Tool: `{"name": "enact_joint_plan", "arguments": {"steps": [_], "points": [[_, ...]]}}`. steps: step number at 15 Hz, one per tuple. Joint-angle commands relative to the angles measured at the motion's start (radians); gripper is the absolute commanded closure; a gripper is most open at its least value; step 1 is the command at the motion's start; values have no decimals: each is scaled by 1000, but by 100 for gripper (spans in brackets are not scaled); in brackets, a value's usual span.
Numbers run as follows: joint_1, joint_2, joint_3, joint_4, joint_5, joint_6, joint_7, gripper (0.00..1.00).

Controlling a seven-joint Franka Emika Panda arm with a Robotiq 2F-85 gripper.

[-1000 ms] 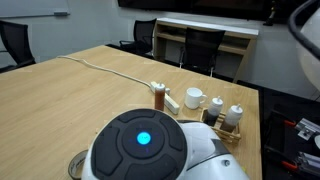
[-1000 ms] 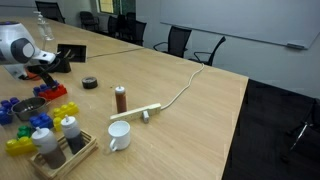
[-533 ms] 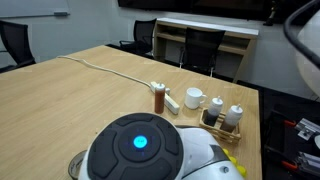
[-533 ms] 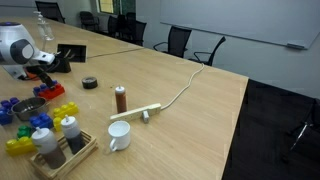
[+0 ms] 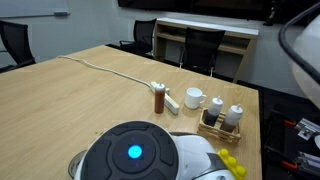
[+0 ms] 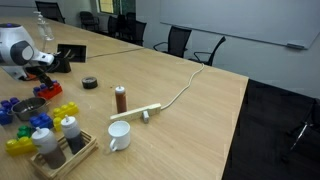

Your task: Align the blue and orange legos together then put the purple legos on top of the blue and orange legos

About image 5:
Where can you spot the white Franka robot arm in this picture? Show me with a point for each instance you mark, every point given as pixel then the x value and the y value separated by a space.
pixel 166 156

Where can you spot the brown spice bottle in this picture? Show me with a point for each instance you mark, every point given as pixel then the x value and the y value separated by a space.
pixel 159 100

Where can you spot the white power strip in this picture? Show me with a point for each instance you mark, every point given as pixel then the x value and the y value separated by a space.
pixel 171 105

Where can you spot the white ceramic mug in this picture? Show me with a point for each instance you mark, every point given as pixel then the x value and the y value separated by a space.
pixel 192 98

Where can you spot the dark sauce squeeze bottle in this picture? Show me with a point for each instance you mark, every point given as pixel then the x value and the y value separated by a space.
pixel 214 108

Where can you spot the black office chair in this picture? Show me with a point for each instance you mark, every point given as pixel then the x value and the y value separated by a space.
pixel 143 31
pixel 201 46
pixel 15 40

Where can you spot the small wooden crate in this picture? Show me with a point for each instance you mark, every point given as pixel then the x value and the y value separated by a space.
pixel 216 131

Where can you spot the long yellow lego brick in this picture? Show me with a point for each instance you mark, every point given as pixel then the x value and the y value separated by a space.
pixel 233 163

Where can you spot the black tape roll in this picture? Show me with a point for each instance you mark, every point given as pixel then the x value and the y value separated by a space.
pixel 72 165

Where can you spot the grey whiteboard eraser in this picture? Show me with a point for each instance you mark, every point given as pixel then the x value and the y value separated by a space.
pixel 61 13

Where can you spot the black hanging device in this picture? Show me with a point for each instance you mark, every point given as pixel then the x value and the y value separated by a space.
pixel 270 13

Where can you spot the white whiteboard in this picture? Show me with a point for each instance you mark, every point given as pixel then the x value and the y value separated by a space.
pixel 30 6

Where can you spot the black wall screen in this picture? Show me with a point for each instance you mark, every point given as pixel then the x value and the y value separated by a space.
pixel 200 5

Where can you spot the silver metal bracket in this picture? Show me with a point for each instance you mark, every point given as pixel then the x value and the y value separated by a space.
pixel 308 128

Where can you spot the silver metal rail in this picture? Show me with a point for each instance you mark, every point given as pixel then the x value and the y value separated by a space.
pixel 308 161

